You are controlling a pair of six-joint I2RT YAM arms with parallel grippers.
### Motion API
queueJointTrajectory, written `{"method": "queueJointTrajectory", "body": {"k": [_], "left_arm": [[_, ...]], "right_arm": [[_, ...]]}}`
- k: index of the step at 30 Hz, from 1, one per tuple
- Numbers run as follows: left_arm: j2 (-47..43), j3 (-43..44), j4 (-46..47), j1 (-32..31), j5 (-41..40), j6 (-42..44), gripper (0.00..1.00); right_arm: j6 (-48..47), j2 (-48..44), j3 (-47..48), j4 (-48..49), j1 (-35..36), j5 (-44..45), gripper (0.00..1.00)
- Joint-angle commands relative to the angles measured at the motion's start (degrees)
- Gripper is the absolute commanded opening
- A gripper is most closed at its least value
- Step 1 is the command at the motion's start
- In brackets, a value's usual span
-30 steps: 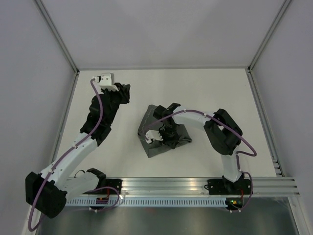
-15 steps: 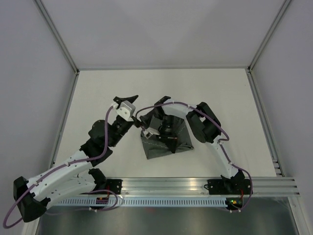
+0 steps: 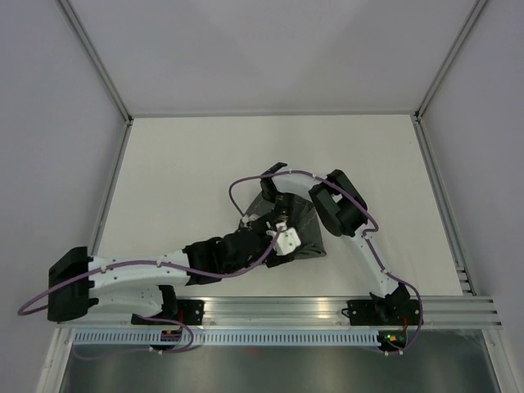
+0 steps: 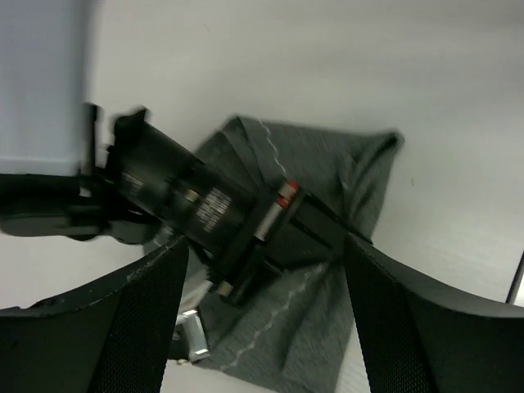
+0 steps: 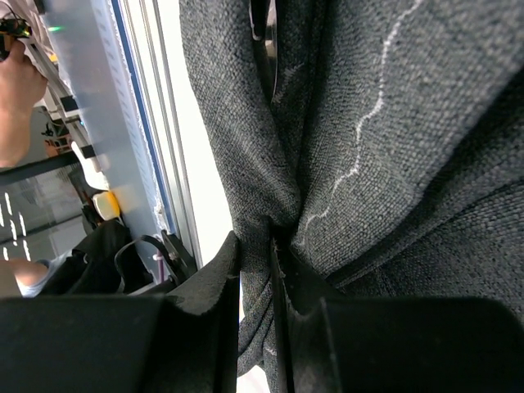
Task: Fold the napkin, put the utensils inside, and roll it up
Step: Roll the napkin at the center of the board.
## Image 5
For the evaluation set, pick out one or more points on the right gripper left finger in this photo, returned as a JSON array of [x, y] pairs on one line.
[[181, 341]]

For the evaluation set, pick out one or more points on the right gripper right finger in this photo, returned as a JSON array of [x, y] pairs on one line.
[[328, 342]]

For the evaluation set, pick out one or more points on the grey cloth napkin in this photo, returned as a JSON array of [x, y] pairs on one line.
[[392, 149]]

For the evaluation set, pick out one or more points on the fork with pink handle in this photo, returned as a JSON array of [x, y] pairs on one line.
[[264, 30]]

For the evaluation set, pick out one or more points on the person's bare forearm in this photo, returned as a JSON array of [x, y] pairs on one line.
[[15, 135]]

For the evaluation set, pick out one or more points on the person's bare hand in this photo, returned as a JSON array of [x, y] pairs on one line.
[[22, 85]]

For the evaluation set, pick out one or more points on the aluminium front rail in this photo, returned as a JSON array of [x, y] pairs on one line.
[[149, 66]]

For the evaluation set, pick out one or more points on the white slotted cable duct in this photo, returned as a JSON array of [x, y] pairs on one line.
[[95, 58]]

